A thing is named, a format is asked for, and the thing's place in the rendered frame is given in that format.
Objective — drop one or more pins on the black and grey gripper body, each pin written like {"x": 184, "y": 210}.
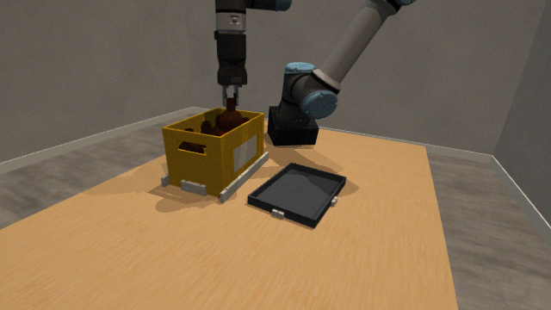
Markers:
{"x": 231, "y": 48}

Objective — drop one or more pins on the yellow crate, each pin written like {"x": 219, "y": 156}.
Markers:
{"x": 226, "y": 158}

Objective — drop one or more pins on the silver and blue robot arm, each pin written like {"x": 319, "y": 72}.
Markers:
{"x": 303, "y": 97}

